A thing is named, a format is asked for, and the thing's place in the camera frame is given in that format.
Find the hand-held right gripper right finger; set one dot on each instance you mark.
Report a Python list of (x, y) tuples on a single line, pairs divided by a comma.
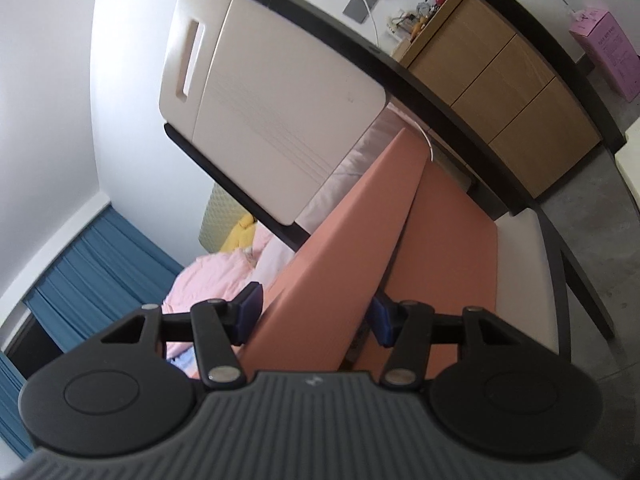
[(382, 322)]

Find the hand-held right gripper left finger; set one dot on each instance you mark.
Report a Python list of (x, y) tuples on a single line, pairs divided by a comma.
[(250, 310)]

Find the orange cardboard box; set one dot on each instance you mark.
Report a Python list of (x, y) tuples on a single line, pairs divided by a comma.
[(450, 250)]

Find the crumpled pink blanket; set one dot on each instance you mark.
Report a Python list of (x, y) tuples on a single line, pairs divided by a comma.
[(210, 275)]

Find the yellow plush toy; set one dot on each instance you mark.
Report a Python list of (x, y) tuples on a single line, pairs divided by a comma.
[(237, 232)]

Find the beige quilted headboard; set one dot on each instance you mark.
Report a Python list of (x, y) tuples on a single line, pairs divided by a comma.
[(215, 220)]

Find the blue curtain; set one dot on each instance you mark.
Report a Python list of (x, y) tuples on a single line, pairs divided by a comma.
[(100, 270)]

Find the wooden cabinet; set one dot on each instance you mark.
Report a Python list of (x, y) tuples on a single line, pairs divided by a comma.
[(500, 85)]

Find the clutter of small trinkets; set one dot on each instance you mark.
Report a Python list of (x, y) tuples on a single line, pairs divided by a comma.
[(417, 15)]

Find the small pink box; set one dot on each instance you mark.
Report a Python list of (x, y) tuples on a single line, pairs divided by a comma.
[(610, 55)]

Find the grey wall socket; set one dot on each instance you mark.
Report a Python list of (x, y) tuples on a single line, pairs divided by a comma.
[(356, 9)]

